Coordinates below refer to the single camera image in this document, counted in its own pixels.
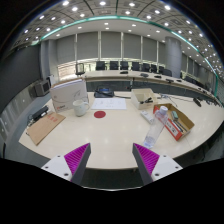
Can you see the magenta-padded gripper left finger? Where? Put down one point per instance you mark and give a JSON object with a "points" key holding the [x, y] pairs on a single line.
{"points": [[76, 159]]}

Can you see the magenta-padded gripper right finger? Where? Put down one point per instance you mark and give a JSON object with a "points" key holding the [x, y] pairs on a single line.
{"points": [[147, 159]]}

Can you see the clear plastic water bottle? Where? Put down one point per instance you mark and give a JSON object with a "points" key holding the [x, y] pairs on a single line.
{"points": [[156, 128]]}

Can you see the brown box with red side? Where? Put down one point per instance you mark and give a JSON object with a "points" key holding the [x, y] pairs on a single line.
{"points": [[176, 130]]}

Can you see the small white remote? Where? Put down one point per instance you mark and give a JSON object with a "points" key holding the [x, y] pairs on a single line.
{"points": [[147, 117]]}

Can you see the brown paper envelope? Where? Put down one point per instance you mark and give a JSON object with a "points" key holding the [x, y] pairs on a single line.
{"points": [[44, 128]]}

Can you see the flat round red coaster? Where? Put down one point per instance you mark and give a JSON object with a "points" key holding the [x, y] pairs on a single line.
{"points": [[99, 114]]}

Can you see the black power adapter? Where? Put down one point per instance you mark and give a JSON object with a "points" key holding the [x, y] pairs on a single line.
{"points": [[40, 112]]}

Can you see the white copy paper carton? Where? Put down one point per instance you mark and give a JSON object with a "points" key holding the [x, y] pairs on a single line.
{"points": [[68, 96]]}

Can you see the white printed paper sheet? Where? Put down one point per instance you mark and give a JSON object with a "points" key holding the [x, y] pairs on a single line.
{"points": [[108, 103]]}

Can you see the black desk device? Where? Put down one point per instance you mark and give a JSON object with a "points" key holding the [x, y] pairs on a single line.
{"points": [[104, 91]]}

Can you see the grey box monitor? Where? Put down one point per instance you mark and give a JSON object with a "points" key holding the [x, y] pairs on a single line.
{"points": [[42, 88]]}

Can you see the long curved conference desk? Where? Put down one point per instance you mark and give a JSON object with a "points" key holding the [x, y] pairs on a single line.
{"points": [[113, 76]]}

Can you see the row of black office chairs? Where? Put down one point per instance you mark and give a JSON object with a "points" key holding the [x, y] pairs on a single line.
{"points": [[114, 65]]}

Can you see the round ceiling lights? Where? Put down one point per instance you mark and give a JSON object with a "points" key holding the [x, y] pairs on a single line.
{"points": [[102, 3]]}

